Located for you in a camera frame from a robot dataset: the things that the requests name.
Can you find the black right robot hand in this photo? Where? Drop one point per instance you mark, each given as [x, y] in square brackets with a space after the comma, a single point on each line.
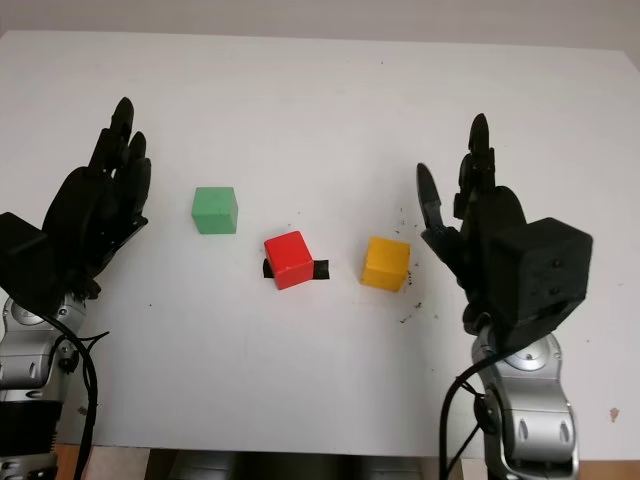
[475, 250]

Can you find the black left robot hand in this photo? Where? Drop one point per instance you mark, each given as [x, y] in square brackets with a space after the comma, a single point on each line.
[85, 220]

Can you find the yellow wooden cube block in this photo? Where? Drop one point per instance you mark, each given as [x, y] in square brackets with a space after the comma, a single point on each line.
[385, 265]

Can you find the green wooden cube block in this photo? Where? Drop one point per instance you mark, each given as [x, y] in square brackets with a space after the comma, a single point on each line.
[214, 210]

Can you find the red wooden cube block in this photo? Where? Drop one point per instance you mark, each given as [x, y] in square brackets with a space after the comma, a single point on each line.
[290, 260]

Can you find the black tape strip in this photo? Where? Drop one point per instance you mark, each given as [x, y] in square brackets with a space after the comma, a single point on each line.
[321, 270]

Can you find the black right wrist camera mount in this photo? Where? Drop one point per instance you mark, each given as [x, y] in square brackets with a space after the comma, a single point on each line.
[545, 275]

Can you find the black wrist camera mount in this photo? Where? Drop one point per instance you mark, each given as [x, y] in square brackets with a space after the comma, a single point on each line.
[545, 275]
[25, 265]

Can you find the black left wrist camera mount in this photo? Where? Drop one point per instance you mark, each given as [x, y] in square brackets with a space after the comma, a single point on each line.
[25, 265]

